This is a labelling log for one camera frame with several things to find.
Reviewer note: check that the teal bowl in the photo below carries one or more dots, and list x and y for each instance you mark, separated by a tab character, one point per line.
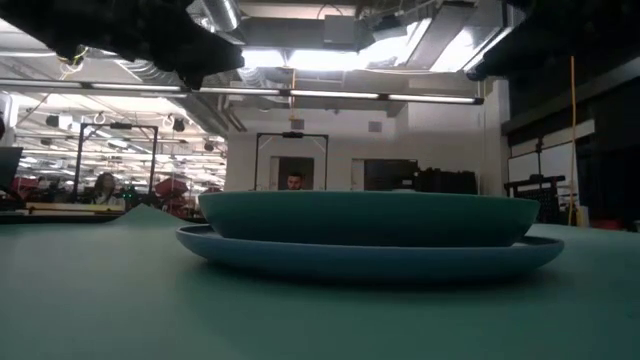
370	217

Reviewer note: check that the large blue plastic plate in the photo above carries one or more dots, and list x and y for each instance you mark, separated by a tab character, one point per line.
370	262

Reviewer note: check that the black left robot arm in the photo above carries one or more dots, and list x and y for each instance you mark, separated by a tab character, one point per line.
75	25

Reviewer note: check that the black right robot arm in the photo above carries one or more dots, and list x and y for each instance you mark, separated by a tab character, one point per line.
600	25

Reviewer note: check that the white board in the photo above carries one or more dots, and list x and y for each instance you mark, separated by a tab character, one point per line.
555	162

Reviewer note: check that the long ceiling light bar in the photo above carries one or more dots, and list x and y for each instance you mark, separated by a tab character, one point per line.
325	94

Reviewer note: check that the red machine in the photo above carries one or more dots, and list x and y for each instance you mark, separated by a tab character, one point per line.
170	189

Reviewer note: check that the black equipment cart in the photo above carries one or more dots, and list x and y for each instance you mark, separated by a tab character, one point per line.
542	197

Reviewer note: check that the black cabinet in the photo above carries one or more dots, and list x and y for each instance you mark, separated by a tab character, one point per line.
447	181

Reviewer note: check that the person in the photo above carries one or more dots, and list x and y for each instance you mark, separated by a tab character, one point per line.
295	181
105	189

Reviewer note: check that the wooden workbench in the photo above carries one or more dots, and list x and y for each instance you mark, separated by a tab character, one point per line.
65	207

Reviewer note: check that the dark monitor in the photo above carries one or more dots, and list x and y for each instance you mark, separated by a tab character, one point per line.
9	167

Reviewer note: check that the silver ventilation duct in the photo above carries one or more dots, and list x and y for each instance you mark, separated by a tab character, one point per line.
222	12

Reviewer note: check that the black gantry frame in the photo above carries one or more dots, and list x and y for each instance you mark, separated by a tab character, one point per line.
292	134
120	126

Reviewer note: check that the dark wall panel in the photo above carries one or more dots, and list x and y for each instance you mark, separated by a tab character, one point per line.
390	175

